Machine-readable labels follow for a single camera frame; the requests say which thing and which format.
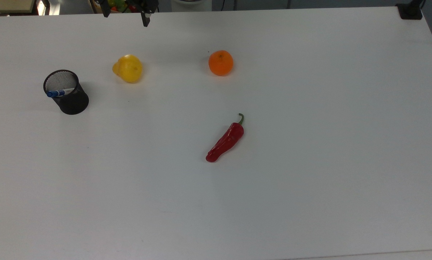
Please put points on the black mesh pen cup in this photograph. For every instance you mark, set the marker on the black mesh pen cup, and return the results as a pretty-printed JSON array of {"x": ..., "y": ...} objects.
[{"x": 71, "y": 99}]

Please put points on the black table clamp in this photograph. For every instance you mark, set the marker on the black table clamp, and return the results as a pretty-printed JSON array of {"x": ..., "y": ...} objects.
[{"x": 410, "y": 11}]

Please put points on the box of toy fruits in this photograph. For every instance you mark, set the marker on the box of toy fruits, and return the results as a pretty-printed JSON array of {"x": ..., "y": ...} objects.
[{"x": 120, "y": 5}]

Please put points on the beige wooden board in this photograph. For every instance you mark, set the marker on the beige wooden board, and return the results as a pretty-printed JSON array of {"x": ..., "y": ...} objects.
[{"x": 8, "y": 5}]

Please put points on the red chili pepper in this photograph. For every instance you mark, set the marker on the red chili pepper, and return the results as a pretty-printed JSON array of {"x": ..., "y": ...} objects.
[{"x": 226, "y": 141}]

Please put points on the blue capped white marker pen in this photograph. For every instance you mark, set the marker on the blue capped white marker pen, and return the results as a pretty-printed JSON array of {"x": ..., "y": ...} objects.
[{"x": 58, "y": 92}]

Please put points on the orange fruit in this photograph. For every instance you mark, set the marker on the orange fruit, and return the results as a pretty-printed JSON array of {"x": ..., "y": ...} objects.
[{"x": 221, "y": 63}]

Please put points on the yellow pear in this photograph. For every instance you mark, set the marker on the yellow pear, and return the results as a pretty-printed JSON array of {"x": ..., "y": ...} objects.
[{"x": 129, "y": 68}]

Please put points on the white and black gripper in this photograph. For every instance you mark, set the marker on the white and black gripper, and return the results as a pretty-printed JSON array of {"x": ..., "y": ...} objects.
[{"x": 148, "y": 4}]

